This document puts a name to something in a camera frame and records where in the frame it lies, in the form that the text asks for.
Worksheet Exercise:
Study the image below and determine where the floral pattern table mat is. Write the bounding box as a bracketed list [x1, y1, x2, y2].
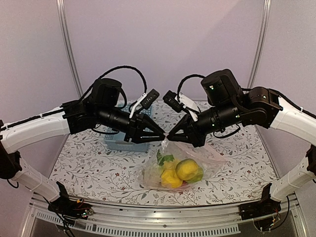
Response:
[50, 126, 277, 206]

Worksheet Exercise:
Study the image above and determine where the red apple toy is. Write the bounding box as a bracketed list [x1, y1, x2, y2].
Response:
[179, 181, 191, 189]

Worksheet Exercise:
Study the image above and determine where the pale yellow round toy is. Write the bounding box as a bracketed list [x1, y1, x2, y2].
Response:
[166, 159, 180, 169]

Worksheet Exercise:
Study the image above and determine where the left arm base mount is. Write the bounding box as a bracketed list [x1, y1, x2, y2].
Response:
[48, 182, 94, 219]

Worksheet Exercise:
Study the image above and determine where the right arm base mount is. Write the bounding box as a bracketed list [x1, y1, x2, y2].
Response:
[238, 201, 281, 232]

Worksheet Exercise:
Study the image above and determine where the white radish toy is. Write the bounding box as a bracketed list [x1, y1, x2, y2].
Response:
[157, 150, 174, 166]

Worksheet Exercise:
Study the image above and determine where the left aluminium frame post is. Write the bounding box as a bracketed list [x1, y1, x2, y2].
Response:
[56, 0, 83, 97]

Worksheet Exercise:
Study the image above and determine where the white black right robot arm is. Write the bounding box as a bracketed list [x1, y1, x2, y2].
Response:
[163, 69, 316, 215]

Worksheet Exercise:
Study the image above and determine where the yellow lemon toy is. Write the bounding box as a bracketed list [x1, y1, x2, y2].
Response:
[161, 169, 183, 189]
[175, 158, 199, 181]

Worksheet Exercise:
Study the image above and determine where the yellow lemon toy top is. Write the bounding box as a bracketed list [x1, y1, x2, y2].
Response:
[175, 158, 199, 181]

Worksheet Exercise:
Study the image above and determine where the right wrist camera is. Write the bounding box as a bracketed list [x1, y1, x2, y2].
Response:
[162, 90, 200, 121]

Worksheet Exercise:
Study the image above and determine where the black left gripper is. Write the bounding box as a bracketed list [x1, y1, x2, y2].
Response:
[97, 105, 166, 144]

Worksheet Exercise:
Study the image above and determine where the blue plastic basket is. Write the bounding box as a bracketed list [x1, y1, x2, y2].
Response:
[105, 103, 155, 152]

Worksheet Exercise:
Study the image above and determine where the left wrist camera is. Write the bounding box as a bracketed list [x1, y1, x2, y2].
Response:
[129, 89, 159, 119]

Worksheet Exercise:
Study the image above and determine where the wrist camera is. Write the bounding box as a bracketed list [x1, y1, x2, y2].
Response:
[129, 89, 159, 119]
[162, 90, 200, 121]

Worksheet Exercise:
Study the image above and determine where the aluminium frame post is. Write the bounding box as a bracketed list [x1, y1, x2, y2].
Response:
[56, 0, 83, 97]
[247, 0, 272, 88]

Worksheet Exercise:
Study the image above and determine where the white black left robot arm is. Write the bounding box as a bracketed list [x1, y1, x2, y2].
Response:
[0, 73, 165, 214]

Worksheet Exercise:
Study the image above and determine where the front aluminium rail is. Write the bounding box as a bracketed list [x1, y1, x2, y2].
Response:
[21, 195, 308, 237]

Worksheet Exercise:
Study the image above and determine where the clear zip top bag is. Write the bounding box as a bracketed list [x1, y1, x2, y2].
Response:
[137, 140, 226, 192]

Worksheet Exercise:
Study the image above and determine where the right aluminium frame post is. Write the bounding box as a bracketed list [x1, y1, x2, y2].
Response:
[247, 0, 272, 88]

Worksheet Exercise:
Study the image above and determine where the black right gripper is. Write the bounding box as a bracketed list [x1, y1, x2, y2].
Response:
[166, 101, 242, 148]

